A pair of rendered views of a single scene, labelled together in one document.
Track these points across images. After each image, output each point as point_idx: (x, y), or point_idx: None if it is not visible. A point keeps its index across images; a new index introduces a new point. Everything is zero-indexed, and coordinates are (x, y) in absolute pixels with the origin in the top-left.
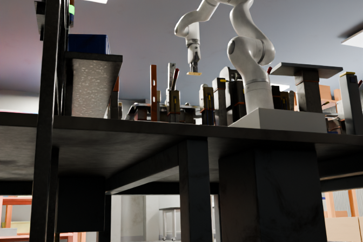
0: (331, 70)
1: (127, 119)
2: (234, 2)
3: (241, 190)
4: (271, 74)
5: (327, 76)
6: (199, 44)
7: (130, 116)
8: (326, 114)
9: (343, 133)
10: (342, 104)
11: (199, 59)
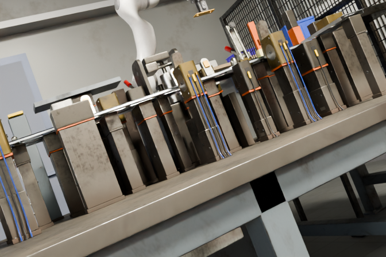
0: (49, 108)
1: (332, 27)
2: (139, 10)
3: None
4: (118, 81)
5: (40, 106)
6: None
7: (318, 35)
8: (26, 145)
9: None
10: (38, 150)
11: (188, 0)
